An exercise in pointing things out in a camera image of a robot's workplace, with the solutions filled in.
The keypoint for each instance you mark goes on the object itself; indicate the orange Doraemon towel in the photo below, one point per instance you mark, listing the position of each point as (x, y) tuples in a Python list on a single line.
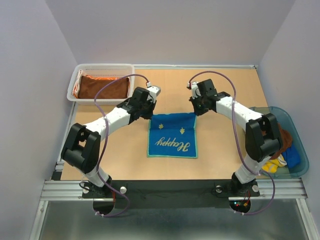
[(77, 82)]

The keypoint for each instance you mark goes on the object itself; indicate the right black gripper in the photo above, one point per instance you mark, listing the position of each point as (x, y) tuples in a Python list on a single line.
[(198, 111)]

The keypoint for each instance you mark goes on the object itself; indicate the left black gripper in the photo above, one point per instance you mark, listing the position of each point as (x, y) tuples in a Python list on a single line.
[(151, 102)]

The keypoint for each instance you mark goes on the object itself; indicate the teal patterned towel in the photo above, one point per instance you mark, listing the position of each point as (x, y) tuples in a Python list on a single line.
[(172, 135)]

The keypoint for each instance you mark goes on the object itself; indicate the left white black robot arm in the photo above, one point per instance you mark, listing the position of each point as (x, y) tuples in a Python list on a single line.
[(86, 143)]

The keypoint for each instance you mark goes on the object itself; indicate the blue towel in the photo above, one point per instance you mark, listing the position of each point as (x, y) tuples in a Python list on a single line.
[(291, 157)]

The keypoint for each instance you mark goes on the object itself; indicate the aluminium frame rail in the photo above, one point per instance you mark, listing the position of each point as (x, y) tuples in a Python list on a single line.
[(280, 213)]

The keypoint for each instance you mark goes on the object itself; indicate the teal plastic tub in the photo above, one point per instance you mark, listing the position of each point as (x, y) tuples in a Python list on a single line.
[(287, 123)]

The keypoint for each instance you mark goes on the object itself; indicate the brown towel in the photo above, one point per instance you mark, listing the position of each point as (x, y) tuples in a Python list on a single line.
[(100, 87), (287, 140)]

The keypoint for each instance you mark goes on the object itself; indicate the yellow towel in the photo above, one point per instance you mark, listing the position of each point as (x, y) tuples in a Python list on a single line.
[(272, 165)]

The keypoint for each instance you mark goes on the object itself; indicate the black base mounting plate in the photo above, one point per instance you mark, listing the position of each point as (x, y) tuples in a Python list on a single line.
[(169, 194)]

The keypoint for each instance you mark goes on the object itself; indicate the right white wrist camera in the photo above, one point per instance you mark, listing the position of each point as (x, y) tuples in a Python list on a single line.
[(193, 86)]

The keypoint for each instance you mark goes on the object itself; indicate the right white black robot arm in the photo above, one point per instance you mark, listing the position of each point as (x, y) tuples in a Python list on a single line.
[(262, 134)]

